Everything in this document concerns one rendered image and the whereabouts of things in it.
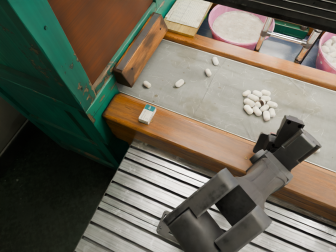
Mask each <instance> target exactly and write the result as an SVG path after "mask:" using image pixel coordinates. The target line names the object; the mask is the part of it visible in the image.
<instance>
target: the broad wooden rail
mask: <svg viewBox="0 0 336 252"><path fill-rule="evenodd" d="M146 104H148V105H151V106H153V107H156V112H155V114H154V116H153V117H152V119H151V121H150V123H149V125H148V124H145V123H143V122H140V121H139V116H140V115H141V113H142V111H143V109H144V108H145V106H146ZM102 116H103V118H104V120H105V121H106V123H107V125H108V126H109V128H110V130H111V132H112V133H113V135H114V137H116V138H118V139H121V140H123V141H125V142H128V143H130V144H131V143H132V141H133V139H134V138H135V139H137V140H140V141H142V142H144V143H147V144H149V145H152V146H154V147H156V148H159V149H161V150H164V151H166V152H168V153H171V154H173V155H176V156H178V157H180V158H183V159H185V160H188V161H190V162H192V163H195V164H197V165H200V166H202V167H205V168H207V169H209V170H212V171H214V172H217V173H218V172H220V171H221V170H223V169H225V168H227V169H228V170H229V172H230V173H231V174H232V175H233V176H234V177H243V176H245V175H246V174H247V172H246V170H247V169H248V168H249V167H251V166H252V165H253V164H252V163H251V161H250V158H251V157H252V156H253V155H254V154H255V153H254V152H253V148H254V146H255V145H256V143H255V142H252V141H249V140H247V139H244V138H241V137H239V136H236V135H233V134H231V133H228V132H225V131H223V130H220V129H217V128H214V127H212V126H209V125H206V124H204V123H201V122H198V121H196V120H193V119H190V118H188V117H185V116H182V115H180V114H177V113H174V112H172V111H169V110H166V109H164V108H161V107H158V106H156V105H153V104H150V103H148V102H145V101H142V100H140V99H137V98H134V97H132V96H129V95H126V94H124V93H117V94H115V95H114V97H113V98H112V100H111V101H110V103H109V105H108V106H107V108H106V109H105V111H104V112H103V114H102ZM290 173H291V174H292V175H293V178H292V179H291V181H290V182H289V183H288V184H287V185H285V186H284V187H283V188H281V189H280V190H278V191H276V192H274V193H273V194H271V195H272V196H274V197H277V198H279V199H282V200H284V201H286V202H289V203H291V204H294V205H296V206H298V207H301V208H303V209H306V210H308V211H310V212H313V213H315V214H318V215H320V216H322V217H325V218H327V219H330V220H332V221H334V222H336V173H335V172H332V171H329V170H327V169H324V168H321V167H319V166H316V165H313V164H311V163H308V162H305V161H303V162H301V163H299V164H298V165H297V166H295V167H294V168H293V169H292V170H291V172H290Z"/></svg>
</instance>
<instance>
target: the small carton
mask: <svg viewBox="0 0 336 252"><path fill-rule="evenodd" d="M155 112H156V107H154V106H151V105H149V104H146V105H145V107H144V109H143V111H142V112H141V114H140V116H139V118H138V120H139V122H142V123H145V124H147V125H149V123H150V121H151V120H152V118H153V116H154V114H155Z"/></svg>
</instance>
